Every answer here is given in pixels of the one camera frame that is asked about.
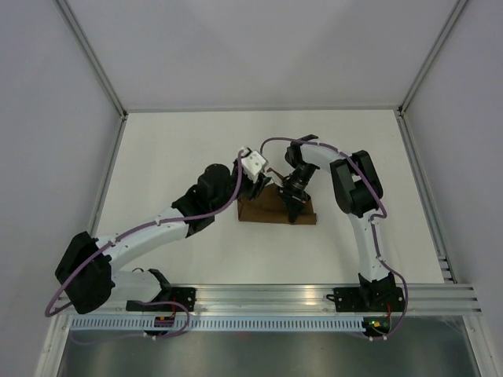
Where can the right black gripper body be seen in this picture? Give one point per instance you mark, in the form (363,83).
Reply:
(293,191)

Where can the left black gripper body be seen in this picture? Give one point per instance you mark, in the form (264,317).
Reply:
(249,188)

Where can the brown cloth napkin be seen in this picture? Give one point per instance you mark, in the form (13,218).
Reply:
(269,208)

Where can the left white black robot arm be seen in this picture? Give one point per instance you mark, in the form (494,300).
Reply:
(87,268)

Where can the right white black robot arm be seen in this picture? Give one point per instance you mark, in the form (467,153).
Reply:
(358,193)

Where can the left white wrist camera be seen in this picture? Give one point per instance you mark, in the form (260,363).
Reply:
(254,164)

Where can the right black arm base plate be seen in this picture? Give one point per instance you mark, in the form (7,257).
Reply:
(356,300)

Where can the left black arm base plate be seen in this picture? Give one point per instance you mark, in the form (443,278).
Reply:
(168,300)

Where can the left aluminium side rail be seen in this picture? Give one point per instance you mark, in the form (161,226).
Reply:
(105,179)

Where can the aluminium side rail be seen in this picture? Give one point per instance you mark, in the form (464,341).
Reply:
(105,179)
(426,199)

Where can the right aluminium side rail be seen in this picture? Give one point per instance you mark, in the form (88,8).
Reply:
(426,199)

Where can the aluminium front rail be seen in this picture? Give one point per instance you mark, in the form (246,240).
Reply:
(309,299)

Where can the white slotted cable duct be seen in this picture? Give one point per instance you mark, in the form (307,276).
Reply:
(217,323)

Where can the left aluminium frame post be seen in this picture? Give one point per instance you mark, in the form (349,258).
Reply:
(69,17)

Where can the aluminium frame post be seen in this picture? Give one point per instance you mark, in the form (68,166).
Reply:
(69,17)
(428,63)

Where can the right aluminium frame post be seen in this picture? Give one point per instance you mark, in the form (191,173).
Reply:
(428,63)

